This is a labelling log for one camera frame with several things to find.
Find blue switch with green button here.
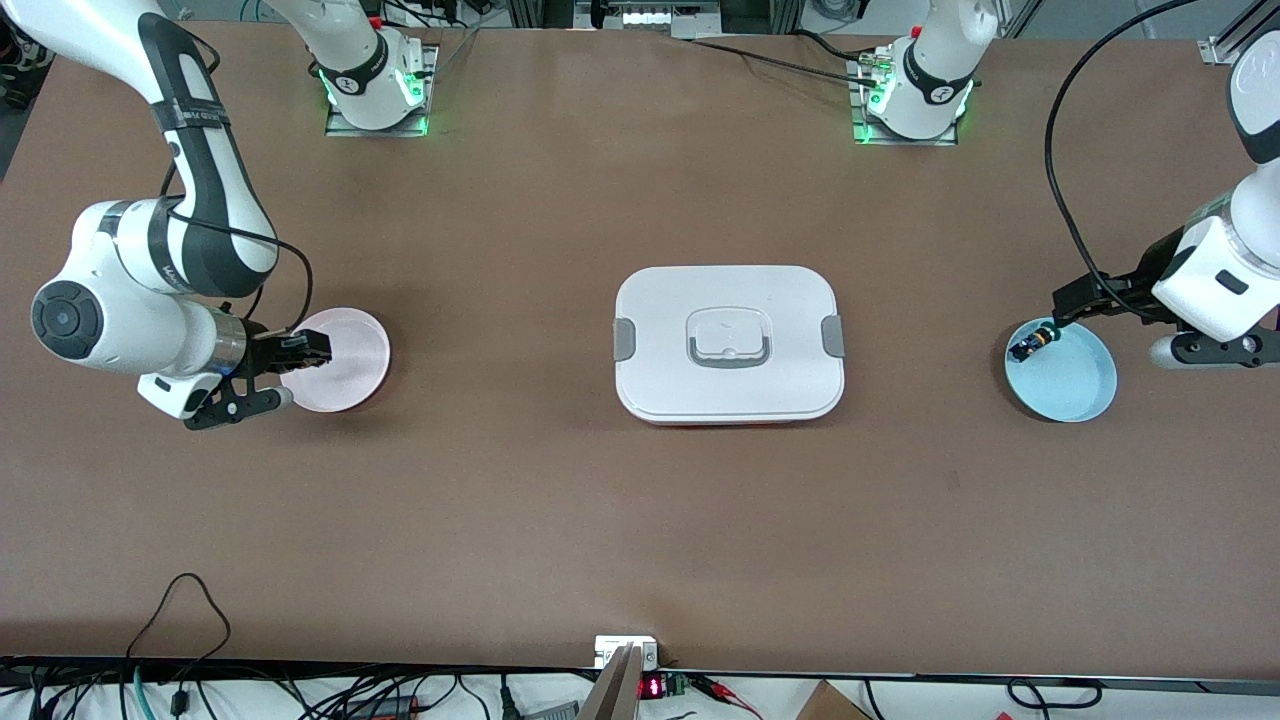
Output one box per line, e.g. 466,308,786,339
1008,322,1063,363

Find thin black looped cable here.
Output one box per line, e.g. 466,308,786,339
125,573,233,666

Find round light blue plate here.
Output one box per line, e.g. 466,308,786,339
1004,317,1118,424

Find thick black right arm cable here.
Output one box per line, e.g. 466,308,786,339
160,165,314,341

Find round pink plate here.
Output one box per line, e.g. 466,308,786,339
279,307,392,414

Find brown cardboard piece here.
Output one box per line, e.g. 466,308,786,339
795,680,871,720

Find aluminium frame corner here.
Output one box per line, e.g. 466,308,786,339
1198,0,1280,66

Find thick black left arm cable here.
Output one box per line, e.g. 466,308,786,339
1043,0,1211,323

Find aluminium camera post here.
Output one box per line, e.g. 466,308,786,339
578,643,643,720

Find white mounting block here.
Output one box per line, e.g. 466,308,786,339
594,635,659,669

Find black coiled cable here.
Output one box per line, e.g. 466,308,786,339
1005,678,1104,711

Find metal base plate right arm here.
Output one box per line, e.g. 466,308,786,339
324,42,441,138

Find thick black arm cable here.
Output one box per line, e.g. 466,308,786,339
160,165,314,341
1043,0,1211,323

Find white lidded box grey latches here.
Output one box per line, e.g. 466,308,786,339
612,265,847,428

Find black cable to left base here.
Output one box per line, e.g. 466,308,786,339
690,30,891,89

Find black power adapter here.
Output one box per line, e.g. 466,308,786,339
345,695,431,720

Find metal base plate left arm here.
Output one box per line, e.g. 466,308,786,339
848,55,961,147

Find red wires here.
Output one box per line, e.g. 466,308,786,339
690,675,763,719

